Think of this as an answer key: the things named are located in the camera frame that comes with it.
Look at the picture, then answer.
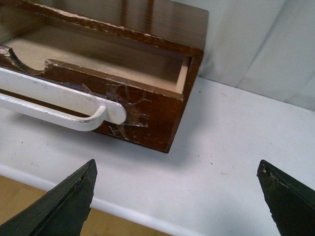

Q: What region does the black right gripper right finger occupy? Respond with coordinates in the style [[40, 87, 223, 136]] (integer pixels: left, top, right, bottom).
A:
[[257, 160, 315, 236]]

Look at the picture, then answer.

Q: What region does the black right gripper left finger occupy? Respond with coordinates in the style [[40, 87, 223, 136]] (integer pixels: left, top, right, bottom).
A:
[[0, 159, 97, 236]]

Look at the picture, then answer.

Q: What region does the white drawer handle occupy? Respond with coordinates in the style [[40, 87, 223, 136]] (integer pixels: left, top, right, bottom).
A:
[[0, 68, 126, 131]]

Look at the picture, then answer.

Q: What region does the wooden drawer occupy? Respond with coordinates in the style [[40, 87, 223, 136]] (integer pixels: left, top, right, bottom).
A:
[[0, 25, 191, 152]]

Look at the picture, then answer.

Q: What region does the brown wooden drawer cabinet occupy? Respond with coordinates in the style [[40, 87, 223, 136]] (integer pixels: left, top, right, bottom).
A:
[[0, 0, 210, 94]]

